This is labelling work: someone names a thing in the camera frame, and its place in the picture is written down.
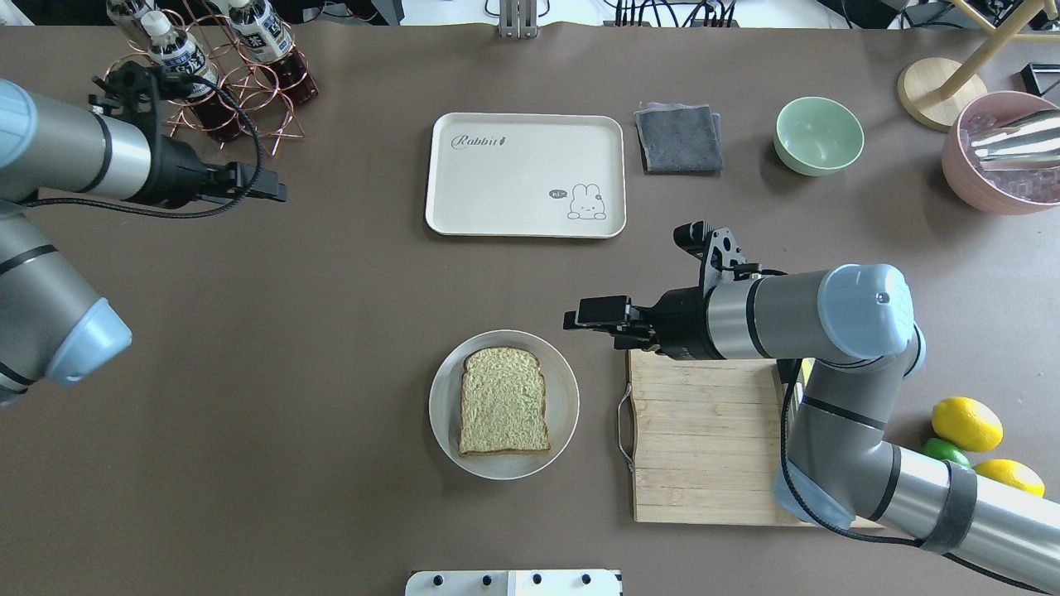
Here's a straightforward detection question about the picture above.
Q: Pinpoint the whole lemon upper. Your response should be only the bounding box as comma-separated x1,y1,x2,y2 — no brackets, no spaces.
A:
931,396,1005,452

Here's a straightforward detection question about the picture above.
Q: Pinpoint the pink bowl with ice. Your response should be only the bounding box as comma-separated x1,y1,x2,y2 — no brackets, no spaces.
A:
942,91,1058,215

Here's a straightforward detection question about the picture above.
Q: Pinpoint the wooden cup stand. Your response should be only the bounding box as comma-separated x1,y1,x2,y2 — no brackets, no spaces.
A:
897,1,1058,132

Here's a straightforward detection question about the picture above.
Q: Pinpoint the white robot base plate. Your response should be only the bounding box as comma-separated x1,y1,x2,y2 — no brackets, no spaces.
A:
404,569,624,595

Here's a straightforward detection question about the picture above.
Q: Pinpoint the folded grey cloth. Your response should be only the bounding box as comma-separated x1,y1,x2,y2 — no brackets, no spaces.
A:
634,102,725,175

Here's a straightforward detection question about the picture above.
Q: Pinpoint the green lime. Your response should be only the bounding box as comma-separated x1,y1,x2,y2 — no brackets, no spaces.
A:
920,437,973,469

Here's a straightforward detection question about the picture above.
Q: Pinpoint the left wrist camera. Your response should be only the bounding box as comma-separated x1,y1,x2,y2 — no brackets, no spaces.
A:
88,62,183,117

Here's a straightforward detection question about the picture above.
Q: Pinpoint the tea bottle right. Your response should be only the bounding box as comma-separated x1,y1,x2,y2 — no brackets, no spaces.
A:
227,1,319,106

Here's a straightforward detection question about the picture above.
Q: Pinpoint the bread slice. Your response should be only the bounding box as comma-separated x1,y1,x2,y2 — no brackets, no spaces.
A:
458,346,552,457

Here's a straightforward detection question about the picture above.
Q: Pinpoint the mint green bowl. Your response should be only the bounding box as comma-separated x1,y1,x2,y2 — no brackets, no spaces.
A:
773,97,865,176

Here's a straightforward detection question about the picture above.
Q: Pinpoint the tea bottle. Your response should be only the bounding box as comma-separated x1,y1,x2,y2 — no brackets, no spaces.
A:
140,10,241,143
227,1,319,106
104,0,157,50

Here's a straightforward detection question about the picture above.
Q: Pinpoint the steel ice scoop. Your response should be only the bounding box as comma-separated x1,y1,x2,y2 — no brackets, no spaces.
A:
969,108,1059,171

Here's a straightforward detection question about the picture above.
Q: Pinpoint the whole lemon lower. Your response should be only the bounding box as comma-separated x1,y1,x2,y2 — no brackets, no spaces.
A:
973,458,1046,497

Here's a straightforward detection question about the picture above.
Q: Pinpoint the whole lemon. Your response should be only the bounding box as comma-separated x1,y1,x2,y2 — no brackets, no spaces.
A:
973,458,1046,497
931,396,1005,452

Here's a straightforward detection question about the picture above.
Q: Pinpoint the cream rabbit serving tray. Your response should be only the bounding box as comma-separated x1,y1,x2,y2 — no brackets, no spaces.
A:
425,113,626,240

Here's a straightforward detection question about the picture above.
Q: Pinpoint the white round plate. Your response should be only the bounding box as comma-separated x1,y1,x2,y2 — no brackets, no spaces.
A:
428,329,580,480

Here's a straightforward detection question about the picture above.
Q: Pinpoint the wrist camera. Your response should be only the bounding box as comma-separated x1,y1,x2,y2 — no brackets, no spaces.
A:
88,62,183,117
672,220,762,288

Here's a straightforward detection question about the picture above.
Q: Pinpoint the tea bottle left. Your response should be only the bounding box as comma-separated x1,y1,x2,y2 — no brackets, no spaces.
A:
104,0,157,50

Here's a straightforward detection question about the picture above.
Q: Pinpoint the copper wire bottle rack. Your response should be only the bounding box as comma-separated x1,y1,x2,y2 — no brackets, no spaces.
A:
105,1,308,155

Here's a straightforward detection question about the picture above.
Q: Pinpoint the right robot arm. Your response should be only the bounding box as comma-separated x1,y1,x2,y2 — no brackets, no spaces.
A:
563,263,1058,594

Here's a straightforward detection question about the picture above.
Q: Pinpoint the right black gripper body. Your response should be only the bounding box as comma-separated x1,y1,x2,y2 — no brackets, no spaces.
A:
621,286,713,361

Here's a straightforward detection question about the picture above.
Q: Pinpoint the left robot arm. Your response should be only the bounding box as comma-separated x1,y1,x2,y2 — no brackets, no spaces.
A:
1,63,287,404

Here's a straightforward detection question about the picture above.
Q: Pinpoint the bamboo cutting board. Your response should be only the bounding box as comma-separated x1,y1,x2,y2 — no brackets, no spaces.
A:
628,351,802,527

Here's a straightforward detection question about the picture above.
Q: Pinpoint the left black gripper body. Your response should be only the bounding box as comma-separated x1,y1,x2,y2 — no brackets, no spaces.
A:
141,137,232,209

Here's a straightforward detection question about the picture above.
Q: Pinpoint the tea bottle front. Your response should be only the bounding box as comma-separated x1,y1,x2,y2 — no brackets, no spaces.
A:
140,10,241,143

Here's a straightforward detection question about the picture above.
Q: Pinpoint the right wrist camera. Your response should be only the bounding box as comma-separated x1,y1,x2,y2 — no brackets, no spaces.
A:
672,220,762,288

